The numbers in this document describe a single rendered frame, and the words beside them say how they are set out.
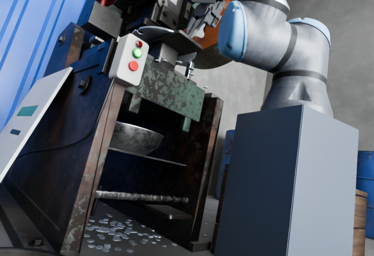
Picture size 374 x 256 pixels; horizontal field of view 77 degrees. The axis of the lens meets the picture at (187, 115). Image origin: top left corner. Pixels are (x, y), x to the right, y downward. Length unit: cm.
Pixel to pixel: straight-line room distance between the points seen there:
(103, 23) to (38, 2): 151
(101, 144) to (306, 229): 52
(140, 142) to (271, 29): 63
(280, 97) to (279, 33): 13
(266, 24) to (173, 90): 50
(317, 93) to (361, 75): 374
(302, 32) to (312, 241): 41
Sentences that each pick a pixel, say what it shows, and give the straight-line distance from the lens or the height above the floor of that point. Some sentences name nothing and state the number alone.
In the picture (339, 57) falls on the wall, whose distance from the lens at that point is 450.
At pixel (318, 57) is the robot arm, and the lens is 59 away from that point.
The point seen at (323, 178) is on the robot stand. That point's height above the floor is 33.
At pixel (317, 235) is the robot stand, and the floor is 23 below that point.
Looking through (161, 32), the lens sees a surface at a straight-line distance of 97.
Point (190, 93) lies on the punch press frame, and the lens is 99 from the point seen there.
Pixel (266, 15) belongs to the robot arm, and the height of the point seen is 62.
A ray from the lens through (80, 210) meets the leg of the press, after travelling 71.
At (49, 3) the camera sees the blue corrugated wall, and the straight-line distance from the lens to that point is 229.
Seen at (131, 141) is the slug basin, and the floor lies 35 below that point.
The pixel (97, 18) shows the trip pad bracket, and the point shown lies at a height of 66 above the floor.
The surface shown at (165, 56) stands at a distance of 100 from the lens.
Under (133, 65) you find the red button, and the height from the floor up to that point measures 54.
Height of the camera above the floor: 30
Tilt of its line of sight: 12 degrees up
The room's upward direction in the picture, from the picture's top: 12 degrees clockwise
